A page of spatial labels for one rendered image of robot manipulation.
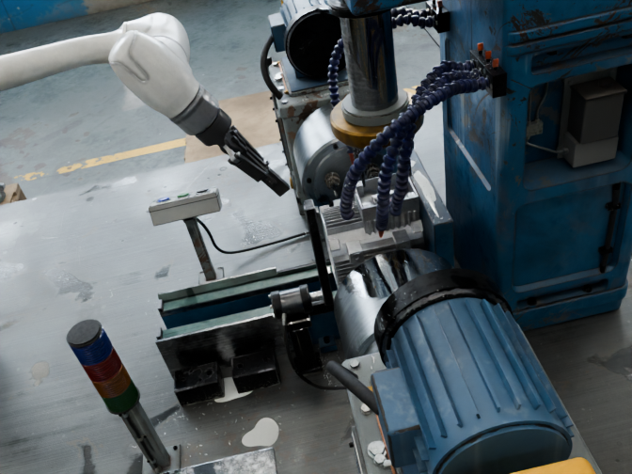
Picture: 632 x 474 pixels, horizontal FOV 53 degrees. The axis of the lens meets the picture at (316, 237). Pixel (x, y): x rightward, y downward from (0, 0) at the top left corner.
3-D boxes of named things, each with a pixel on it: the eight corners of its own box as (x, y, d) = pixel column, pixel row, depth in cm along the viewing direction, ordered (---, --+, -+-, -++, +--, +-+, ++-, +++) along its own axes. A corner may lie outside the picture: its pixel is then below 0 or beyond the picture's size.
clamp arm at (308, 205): (335, 293, 134) (315, 197, 118) (337, 304, 132) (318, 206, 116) (318, 297, 134) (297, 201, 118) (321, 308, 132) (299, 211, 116)
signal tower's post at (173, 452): (181, 445, 135) (109, 308, 109) (181, 479, 129) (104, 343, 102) (144, 453, 135) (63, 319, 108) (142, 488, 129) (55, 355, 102)
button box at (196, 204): (222, 205, 164) (217, 185, 163) (221, 211, 157) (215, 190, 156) (157, 220, 164) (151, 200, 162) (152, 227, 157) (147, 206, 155)
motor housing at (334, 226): (407, 236, 156) (402, 172, 144) (430, 289, 141) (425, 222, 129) (327, 254, 156) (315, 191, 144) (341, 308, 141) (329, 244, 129)
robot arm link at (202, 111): (200, 75, 124) (222, 96, 127) (167, 104, 127) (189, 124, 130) (201, 96, 117) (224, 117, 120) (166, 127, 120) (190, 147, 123)
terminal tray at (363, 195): (407, 196, 143) (405, 169, 139) (420, 224, 135) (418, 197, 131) (355, 207, 143) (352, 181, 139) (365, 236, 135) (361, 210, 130)
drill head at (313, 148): (375, 145, 191) (367, 68, 175) (409, 217, 163) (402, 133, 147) (294, 164, 190) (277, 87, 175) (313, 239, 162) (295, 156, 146)
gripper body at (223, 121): (219, 118, 121) (253, 149, 126) (218, 98, 127) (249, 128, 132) (192, 142, 123) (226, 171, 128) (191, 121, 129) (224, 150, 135)
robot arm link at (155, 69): (203, 95, 116) (203, 65, 126) (136, 33, 107) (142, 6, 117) (163, 131, 119) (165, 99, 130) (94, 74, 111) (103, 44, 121)
